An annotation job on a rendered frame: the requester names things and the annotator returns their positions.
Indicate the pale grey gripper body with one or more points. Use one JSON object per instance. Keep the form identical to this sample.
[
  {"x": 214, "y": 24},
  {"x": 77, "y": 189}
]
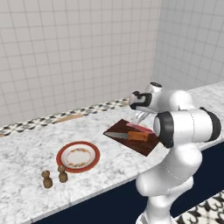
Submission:
[{"x": 146, "y": 110}]

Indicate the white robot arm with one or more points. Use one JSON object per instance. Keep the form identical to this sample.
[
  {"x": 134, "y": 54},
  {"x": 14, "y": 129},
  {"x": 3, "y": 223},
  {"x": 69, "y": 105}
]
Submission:
[{"x": 180, "y": 163}]

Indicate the red raw meat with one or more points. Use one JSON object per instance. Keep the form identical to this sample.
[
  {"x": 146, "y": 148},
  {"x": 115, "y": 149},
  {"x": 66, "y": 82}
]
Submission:
[{"x": 143, "y": 128}]

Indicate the dark brown cutting board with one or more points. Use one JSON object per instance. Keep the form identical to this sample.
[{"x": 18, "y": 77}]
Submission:
[{"x": 140, "y": 145}]

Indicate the white plate with red rim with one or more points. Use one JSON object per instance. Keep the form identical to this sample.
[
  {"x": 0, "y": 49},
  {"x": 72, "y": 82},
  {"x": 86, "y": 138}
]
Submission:
[{"x": 78, "y": 157}]

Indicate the dark blue counter cabinet front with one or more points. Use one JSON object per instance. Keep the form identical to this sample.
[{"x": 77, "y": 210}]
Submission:
[{"x": 116, "y": 205}]

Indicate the brown wooden shaker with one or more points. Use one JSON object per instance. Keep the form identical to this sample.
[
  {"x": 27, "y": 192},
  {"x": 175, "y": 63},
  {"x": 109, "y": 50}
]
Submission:
[
  {"x": 47, "y": 180},
  {"x": 62, "y": 175}
]

